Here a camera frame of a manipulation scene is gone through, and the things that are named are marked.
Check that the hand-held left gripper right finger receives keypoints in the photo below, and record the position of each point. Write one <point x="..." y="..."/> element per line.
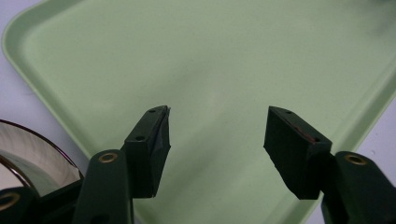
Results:
<point x="295" y="155"/>

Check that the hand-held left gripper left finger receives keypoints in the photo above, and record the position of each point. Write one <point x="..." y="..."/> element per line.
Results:
<point x="149" y="155"/>

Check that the shiny metal bowl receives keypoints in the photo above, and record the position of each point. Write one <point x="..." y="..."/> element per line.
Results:
<point x="34" y="155"/>

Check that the light green plastic tray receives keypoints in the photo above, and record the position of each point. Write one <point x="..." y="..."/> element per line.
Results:
<point x="218" y="56"/>

